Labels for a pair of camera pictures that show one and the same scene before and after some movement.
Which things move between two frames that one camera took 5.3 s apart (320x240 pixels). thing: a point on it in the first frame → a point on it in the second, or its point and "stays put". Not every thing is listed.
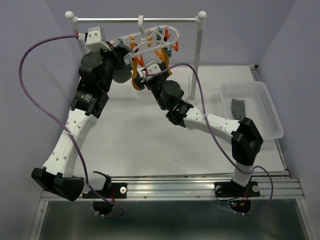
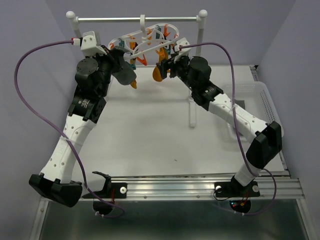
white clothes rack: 200,19 stays put
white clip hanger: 148,40 stays put
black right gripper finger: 139,83 → 163,68
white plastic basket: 259,106 stays put
